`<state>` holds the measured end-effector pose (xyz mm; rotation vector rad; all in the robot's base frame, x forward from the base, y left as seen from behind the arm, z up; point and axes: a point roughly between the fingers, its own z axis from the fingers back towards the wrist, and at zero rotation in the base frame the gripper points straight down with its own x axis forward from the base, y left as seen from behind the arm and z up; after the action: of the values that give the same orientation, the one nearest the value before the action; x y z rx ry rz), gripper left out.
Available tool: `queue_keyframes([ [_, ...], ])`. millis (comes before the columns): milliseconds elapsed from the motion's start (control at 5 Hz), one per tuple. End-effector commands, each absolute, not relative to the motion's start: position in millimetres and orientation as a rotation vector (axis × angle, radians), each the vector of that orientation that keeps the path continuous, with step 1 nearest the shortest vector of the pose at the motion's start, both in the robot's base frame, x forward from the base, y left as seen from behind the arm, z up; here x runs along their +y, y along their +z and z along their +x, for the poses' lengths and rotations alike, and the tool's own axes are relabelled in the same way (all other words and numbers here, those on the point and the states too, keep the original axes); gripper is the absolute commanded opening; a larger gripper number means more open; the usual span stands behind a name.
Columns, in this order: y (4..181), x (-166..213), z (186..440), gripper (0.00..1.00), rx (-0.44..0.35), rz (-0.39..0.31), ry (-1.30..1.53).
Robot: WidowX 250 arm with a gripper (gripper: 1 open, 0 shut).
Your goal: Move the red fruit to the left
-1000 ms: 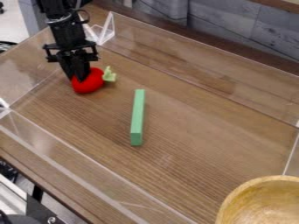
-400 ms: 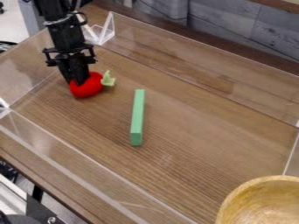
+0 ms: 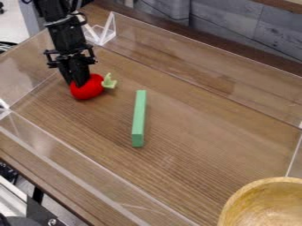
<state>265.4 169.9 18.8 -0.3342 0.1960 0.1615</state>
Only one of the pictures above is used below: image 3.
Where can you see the black device with cable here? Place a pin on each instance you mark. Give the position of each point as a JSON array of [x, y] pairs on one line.
[[27, 214]]

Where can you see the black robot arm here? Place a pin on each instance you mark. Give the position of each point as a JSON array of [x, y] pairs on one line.
[[63, 25]]

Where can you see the grey table leg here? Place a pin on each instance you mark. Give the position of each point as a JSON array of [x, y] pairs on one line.
[[34, 21]]

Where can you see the wooden bowl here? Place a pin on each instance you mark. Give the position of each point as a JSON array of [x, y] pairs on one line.
[[269, 202]]

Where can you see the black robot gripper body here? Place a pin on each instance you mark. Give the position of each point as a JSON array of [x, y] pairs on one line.
[[57, 57]]

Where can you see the green rectangular block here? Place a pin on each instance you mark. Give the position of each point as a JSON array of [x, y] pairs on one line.
[[140, 119]]

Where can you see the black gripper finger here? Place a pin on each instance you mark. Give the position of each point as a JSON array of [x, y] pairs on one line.
[[81, 72], [66, 73]]

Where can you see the red plush fruit green leaves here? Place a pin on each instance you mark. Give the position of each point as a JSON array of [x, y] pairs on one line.
[[94, 87]]

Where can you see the clear acrylic enclosure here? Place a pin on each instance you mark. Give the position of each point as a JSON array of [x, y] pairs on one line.
[[224, 119]]

